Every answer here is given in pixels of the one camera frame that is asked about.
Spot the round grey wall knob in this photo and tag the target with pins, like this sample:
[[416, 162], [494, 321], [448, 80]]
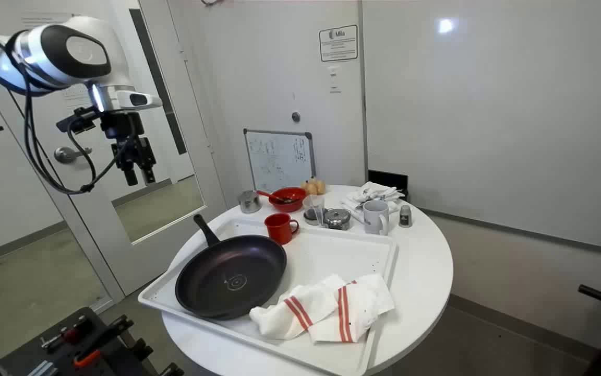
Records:
[[295, 117]]

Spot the black tool cart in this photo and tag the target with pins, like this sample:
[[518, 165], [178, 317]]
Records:
[[42, 358]]

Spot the red mug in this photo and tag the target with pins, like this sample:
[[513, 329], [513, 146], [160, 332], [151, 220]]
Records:
[[280, 227]]

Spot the red bowl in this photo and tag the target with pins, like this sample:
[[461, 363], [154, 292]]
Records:
[[288, 199]]

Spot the small metal cup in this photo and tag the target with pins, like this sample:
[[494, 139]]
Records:
[[250, 201]]

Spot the black wall box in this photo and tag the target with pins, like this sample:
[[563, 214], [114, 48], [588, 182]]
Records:
[[386, 182]]

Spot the clear drinking glass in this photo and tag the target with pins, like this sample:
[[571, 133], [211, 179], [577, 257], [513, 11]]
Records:
[[314, 210]]

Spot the white door with window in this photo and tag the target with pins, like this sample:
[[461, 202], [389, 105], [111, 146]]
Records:
[[98, 222]]

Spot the white towel red stripes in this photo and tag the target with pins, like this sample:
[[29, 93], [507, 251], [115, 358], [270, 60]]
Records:
[[283, 316], [366, 303]]

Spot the white plastic tray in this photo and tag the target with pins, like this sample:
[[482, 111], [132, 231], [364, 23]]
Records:
[[334, 252]]

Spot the large wall whiteboard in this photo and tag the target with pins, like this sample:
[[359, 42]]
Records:
[[510, 117]]

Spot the small framed whiteboard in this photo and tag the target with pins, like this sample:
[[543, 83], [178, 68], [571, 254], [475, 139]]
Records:
[[280, 158]]

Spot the round metal tin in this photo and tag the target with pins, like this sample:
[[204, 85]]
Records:
[[336, 218]]

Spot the small dark gadget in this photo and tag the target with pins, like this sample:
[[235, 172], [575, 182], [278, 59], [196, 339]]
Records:
[[406, 214]]

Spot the white wall sign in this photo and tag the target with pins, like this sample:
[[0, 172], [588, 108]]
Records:
[[338, 42]]

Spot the small yellow object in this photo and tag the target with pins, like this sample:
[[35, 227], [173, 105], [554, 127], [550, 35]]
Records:
[[314, 186]]

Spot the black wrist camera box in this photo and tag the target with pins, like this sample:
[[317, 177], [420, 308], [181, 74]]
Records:
[[78, 120]]

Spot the black frying pan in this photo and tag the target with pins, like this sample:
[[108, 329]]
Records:
[[230, 278]]

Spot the white mug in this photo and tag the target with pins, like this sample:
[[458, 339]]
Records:
[[376, 218]]

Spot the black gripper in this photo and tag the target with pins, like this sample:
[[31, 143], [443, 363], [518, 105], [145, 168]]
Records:
[[128, 139]]

